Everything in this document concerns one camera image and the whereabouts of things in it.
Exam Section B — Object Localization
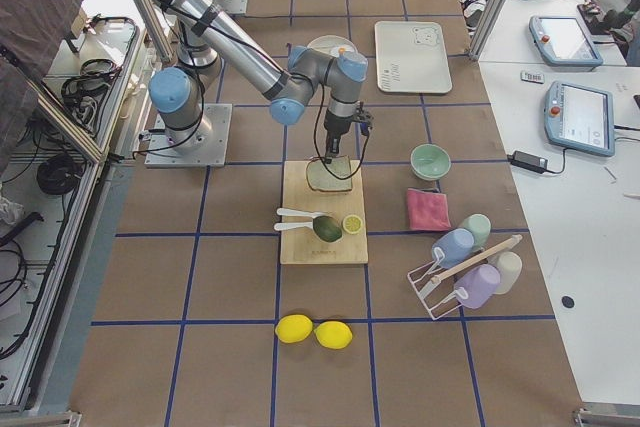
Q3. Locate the green bowl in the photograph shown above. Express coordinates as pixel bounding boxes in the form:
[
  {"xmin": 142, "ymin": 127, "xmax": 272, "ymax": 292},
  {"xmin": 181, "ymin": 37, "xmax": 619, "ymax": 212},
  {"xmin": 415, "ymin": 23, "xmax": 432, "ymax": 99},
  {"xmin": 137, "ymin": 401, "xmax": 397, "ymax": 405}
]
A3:
[{"xmin": 410, "ymin": 144, "xmax": 451, "ymax": 181}]

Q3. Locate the wooden cutting board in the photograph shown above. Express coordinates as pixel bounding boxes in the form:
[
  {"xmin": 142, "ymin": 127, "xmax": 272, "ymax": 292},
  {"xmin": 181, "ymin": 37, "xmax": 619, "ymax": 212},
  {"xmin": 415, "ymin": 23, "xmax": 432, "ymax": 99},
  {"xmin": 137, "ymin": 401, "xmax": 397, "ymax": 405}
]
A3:
[{"xmin": 279, "ymin": 159, "xmax": 369, "ymax": 265}]

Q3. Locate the teach pendant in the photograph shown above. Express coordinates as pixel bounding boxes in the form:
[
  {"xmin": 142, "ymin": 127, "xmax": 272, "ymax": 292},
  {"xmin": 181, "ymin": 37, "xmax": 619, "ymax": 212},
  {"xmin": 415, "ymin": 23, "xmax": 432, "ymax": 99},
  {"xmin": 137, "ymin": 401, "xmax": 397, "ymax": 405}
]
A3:
[
  {"xmin": 543, "ymin": 81, "xmax": 615, "ymax": 157},
  {"xmin": 528, "ymin": 16, "xmax": 603, "ymax": 69}
]

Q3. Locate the lower teach pendant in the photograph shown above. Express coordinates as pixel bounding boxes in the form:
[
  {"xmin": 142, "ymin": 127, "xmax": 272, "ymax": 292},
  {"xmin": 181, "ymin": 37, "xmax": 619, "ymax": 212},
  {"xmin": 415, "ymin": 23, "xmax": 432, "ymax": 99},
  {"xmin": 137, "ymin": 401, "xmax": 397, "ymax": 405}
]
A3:
[{"xmin": 543, "ymin": 81, "xmax": 615, "ymax": 157}]

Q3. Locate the green cup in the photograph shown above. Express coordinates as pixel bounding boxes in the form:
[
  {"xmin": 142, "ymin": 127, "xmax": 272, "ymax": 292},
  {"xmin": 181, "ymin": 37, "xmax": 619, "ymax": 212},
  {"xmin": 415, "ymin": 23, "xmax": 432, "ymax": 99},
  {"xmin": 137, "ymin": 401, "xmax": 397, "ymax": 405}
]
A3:
[{"xmin": 458, "ymin": 213, "xmax": 491, "ymax": 251}]

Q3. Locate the left yellow lemon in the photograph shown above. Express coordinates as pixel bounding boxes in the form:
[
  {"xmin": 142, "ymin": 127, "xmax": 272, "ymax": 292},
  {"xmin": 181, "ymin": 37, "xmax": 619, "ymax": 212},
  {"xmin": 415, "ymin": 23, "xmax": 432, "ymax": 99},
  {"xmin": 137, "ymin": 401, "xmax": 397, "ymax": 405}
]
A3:
[{"xmin": 274, "ymin": 314, "xmax": 313, "ymax": 344}]

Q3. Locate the white round plate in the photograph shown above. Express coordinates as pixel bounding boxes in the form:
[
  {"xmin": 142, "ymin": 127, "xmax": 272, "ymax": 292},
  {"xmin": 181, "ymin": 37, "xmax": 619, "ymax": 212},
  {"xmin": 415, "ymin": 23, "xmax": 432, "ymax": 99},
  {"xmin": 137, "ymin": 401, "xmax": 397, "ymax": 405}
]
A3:
[{"xmin": 307, "ymin": 35, "xmax": 357, "ymax": 57}]

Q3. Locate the right yellow lemon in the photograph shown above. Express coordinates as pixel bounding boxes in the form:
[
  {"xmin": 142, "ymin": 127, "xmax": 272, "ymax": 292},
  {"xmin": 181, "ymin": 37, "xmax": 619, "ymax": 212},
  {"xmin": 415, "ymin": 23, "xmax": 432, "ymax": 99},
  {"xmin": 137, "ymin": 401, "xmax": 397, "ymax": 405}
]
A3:
[{"xmin": 314, "ymin": 320, "xmax": 353, "ymax": 350}]

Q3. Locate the white bear tray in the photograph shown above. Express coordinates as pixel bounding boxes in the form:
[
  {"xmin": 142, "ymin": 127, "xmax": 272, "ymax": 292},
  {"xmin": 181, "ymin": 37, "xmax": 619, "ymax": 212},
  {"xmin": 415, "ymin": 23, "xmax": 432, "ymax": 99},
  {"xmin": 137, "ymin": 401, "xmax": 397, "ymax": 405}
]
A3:
[{"xmin": 374, "ymin": 21, "xmax": 452, "ymax": 95}]

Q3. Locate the white plastic fork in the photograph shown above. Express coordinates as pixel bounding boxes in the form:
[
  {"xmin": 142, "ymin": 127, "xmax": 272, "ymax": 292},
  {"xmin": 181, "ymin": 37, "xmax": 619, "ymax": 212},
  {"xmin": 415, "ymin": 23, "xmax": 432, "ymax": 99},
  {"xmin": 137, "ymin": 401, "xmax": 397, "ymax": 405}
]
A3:
[{"xmin": 273, "ymin": 221, "xmax": 314, "ymax": 232}]

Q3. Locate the purple cup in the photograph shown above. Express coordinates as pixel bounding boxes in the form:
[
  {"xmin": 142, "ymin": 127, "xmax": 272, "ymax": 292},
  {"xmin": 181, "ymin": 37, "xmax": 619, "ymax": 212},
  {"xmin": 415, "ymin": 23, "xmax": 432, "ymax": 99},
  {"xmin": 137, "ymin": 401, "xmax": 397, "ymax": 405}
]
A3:
[{"xmin": 454, "ymin": 264, "xmax": 501, "ymax": 309}]

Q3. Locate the black power adapter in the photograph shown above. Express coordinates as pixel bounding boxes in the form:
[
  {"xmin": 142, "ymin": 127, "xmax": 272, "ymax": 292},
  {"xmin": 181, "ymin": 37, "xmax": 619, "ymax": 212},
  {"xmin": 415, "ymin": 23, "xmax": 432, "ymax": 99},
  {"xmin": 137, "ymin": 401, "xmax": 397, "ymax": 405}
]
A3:
[{"xmin": 507, "ymin": 150, "xmax": 548, "ymax": 174}]

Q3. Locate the pink cloth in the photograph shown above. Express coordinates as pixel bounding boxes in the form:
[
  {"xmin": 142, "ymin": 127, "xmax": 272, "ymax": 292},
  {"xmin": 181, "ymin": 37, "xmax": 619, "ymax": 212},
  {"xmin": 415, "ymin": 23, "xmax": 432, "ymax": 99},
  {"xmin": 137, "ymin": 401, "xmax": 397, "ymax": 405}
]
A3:
[{"xmin": 406, "ymin": 188, "xmax": 451, "ymax": 232}]

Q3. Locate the white cup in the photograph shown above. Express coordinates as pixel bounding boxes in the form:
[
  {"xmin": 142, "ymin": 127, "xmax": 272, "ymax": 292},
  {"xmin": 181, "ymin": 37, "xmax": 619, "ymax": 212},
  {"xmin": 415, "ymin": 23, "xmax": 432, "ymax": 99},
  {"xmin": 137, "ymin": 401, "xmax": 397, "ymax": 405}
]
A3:
[{"xmin": 488, "ymin": 251, "xmax": 522, "ymax": 295}]

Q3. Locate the bread slice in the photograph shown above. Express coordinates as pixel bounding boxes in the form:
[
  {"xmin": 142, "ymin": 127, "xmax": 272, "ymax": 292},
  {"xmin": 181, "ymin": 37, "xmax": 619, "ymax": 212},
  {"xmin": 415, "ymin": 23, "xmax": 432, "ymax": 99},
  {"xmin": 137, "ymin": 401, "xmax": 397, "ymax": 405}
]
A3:
[{"xmin": 306, "ymin": 156, "xmax": 353, "ymax": 193}]

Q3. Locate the white wire cup rack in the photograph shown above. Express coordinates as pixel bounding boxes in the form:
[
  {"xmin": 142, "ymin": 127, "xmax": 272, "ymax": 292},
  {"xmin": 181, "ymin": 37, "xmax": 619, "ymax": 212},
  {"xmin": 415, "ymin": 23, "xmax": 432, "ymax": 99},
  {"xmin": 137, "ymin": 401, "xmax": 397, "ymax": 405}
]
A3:
[{"xmin": 406, "ymin": 234, "xmax": 523, "ymax": 321}]

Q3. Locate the upper teach pendant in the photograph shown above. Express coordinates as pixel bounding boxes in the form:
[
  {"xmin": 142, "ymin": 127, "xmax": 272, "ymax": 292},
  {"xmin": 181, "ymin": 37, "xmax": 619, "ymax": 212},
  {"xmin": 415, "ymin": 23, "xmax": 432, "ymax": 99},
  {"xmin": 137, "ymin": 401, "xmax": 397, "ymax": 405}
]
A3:
[{"xmin": 528, "ymin": 16, "xmax": 603, "ymax": 69}]

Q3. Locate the green avocado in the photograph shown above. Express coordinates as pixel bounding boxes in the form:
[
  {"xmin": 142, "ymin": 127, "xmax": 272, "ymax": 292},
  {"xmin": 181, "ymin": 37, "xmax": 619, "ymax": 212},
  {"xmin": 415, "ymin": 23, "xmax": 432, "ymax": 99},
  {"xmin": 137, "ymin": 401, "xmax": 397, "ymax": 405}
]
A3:
[{"xmin": 313, "ymin": 215, "xmax": 342, "ymax": 243}]

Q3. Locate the lime half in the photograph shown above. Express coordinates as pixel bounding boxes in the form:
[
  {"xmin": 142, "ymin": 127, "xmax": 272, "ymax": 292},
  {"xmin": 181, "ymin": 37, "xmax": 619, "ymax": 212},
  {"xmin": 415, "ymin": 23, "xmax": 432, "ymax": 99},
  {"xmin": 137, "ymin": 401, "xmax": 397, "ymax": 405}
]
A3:
[{"xmin": 342, "ymin": 214, "xmax": 364, "ymax": 235}]

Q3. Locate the white plastic spoon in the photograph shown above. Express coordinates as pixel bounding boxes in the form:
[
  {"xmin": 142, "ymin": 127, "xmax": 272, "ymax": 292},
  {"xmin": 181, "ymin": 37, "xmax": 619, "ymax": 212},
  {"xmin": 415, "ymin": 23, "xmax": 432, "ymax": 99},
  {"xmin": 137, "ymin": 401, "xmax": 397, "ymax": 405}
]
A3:
[{"xmin": 276, "ymin": 207, "xmax": 327, "ymax": 219}]

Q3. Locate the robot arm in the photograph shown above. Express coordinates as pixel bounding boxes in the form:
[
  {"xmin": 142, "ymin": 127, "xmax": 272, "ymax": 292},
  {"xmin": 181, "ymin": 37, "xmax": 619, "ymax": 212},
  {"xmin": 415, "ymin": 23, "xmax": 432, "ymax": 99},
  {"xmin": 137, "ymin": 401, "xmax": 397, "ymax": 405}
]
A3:
[{"xmin": 152, "ymin": 0, "xmax": 371, "ymax": 160}]

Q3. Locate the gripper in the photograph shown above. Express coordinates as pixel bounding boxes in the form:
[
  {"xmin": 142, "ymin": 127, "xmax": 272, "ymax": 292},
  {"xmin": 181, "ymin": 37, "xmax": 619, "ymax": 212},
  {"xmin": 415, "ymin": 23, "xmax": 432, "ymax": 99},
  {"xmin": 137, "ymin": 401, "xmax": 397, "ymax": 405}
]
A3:
[{"xmin": 323, "ymin": 115, "xmax": 353, "ymax": 164}]

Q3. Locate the yellow lemon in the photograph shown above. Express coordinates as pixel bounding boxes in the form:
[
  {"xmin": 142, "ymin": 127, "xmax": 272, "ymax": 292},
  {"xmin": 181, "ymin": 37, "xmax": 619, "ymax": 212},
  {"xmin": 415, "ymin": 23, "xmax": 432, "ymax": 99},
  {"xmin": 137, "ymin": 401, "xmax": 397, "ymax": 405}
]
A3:
[
  {"xmin": 314, "ymin": 320, "xmax": 353, "ymax": 350},
  {"xmin": 274, "ymin": 314, "xmax": 313, "ymax": 344}
]

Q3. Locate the blue cup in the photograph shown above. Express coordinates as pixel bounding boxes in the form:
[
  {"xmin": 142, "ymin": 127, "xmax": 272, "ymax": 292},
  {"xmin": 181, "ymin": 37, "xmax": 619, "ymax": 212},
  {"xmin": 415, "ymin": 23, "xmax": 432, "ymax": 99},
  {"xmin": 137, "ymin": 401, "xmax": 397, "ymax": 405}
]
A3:
[{"xmin": 431, "ymin": 228, "xmax": 475, "ymax": 269}]

